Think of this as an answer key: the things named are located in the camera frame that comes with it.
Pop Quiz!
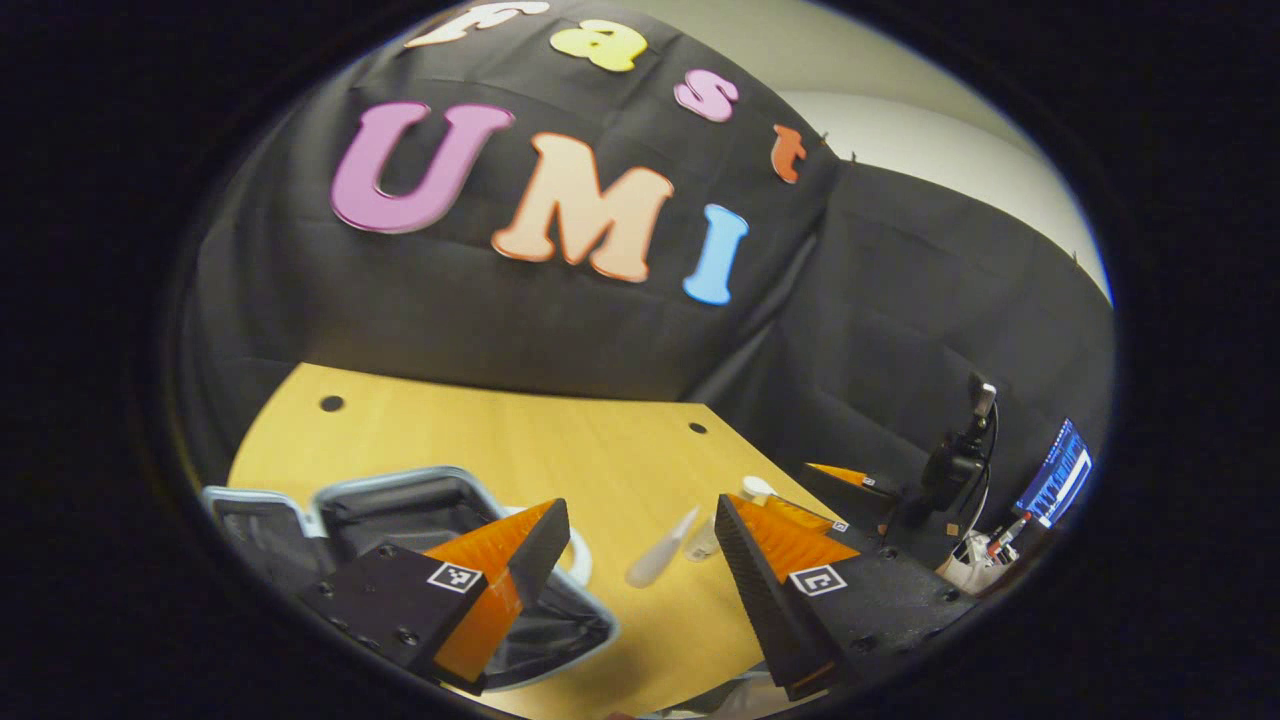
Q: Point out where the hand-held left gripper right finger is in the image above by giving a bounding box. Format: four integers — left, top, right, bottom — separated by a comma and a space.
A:
713, 493, 978, 702

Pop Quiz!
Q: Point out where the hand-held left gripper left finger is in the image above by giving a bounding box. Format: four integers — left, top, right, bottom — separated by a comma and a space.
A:
298, 498, 572, 697

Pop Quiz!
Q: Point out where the white pump bottle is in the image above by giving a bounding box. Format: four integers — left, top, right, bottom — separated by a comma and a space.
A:
684, 475, 778, 563

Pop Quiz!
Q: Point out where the pale blue small suitcase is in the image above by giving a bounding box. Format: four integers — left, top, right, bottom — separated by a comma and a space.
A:
200, 465, 621, 693

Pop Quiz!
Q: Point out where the computer monitor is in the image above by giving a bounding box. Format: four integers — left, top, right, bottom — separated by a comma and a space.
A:
1014, 417, 1094, 530

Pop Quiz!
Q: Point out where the black backdrop cloth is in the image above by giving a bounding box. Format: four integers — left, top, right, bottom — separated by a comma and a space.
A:
175, 0, 1116, 561

